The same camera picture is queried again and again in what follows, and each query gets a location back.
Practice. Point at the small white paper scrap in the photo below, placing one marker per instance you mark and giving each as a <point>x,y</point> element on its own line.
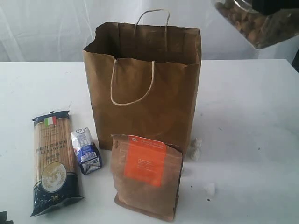
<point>210,188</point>

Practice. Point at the clear jar gold lid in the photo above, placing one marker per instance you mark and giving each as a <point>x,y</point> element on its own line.
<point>260,30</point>

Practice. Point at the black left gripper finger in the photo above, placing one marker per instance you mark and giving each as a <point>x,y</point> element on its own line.
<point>3,218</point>

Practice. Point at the spaghetti packet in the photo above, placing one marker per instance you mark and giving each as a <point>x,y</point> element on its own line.
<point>55,174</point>

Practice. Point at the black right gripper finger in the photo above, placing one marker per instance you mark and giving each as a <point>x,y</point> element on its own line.
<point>268,7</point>

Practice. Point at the white crumpled paper piece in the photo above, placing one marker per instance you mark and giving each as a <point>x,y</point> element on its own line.
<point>195,149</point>

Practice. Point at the brown paper bag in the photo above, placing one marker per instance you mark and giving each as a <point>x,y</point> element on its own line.
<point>143,81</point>

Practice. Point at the brown pouch orange label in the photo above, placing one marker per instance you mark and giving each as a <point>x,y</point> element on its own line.
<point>146,175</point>

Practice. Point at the small milk carton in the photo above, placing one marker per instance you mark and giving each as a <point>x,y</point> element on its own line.
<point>87,154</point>

